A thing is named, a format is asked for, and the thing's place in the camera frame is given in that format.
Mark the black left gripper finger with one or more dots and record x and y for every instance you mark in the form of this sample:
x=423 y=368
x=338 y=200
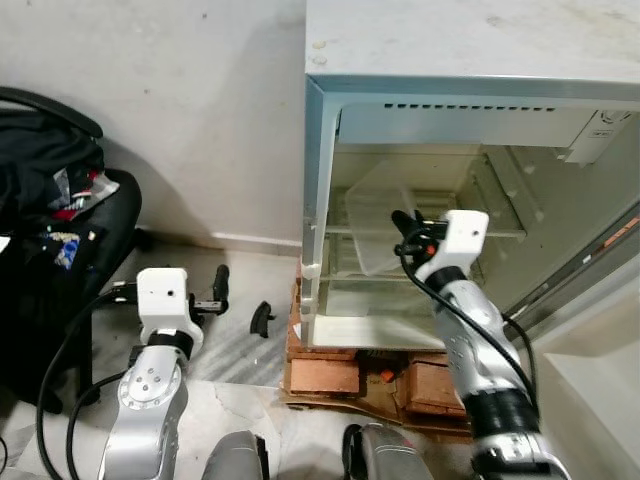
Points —
x=261 y=320
x=221 y=280

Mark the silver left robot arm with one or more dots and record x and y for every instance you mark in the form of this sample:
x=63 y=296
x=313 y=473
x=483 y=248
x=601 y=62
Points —
x=145 y=400

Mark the brown cardboard sheet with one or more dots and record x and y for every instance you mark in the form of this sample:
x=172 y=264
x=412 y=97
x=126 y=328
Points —
x=340 y=410

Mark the grey left robot leg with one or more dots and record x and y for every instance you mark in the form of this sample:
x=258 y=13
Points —
x=235 y=458

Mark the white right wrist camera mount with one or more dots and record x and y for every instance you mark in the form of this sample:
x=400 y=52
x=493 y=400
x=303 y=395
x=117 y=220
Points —
x=462 y=235

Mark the small white fridge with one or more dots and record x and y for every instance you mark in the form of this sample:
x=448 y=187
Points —
x=470 y=40

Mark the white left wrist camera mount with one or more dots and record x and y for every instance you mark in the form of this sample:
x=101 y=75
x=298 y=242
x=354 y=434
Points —
x=162 y=295

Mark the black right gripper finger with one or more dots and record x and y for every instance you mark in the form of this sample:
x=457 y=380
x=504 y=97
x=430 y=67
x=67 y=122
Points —
x=403 y=220

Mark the white fridge door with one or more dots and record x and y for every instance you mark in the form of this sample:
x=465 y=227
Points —
x=600 y=400

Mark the black clothing pile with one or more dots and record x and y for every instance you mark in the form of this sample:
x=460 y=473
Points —
x=40 y=160

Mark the white freezer compartment flap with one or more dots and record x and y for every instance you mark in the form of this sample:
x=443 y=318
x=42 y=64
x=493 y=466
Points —
x=460 y=125

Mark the clear plastic container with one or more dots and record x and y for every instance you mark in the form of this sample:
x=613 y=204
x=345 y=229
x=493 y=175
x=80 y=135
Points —
x=370 y=215

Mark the white thermostat housing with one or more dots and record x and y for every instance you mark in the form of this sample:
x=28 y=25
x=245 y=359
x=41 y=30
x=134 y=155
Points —
x=595 y=135

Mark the orange clay brick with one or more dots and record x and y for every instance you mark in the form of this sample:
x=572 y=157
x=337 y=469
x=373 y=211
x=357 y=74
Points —
x=435 y=388
x=325 y=376

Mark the glass fridge shelf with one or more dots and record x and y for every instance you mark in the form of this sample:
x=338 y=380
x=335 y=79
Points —
x=500 y=232

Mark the grey right robot leg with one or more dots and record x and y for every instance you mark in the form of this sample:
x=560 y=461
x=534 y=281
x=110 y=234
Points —
x=385 y=455

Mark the grey robot leg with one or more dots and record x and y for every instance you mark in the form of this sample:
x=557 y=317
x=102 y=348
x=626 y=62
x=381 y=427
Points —
x=235 y=458
x=385 y=455

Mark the blue printed packet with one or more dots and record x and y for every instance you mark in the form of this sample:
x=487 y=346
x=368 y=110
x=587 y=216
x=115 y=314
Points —
x=66 y=250

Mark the black office chair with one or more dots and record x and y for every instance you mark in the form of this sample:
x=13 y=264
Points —
x=100 y=260

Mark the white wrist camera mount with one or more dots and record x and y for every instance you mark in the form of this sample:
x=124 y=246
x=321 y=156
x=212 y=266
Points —
x=162 y=295
x=462 y=235

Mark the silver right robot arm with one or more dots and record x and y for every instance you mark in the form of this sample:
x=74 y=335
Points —
x=475 y=340

